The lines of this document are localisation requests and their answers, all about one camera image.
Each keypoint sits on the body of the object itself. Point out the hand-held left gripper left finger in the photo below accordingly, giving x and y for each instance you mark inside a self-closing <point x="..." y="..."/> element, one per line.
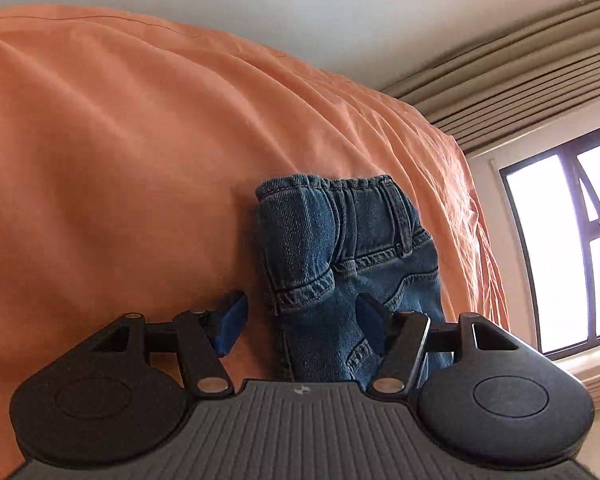
<point x="230" y="322"/>

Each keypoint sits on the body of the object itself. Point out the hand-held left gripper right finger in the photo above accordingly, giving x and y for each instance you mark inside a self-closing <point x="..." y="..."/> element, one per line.
<point x="372" y="322"/>

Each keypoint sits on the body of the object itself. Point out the blue denim pants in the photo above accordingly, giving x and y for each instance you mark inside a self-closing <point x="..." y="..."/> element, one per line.
<point x="325" y="240"/>

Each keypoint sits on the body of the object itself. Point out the orange bed sheet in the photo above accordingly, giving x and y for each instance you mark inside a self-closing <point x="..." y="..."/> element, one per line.
<point x="130" y="160"/>

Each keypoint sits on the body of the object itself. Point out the black framed window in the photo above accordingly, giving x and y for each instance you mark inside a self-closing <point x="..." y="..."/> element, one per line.
<point x="570" y="255"/>

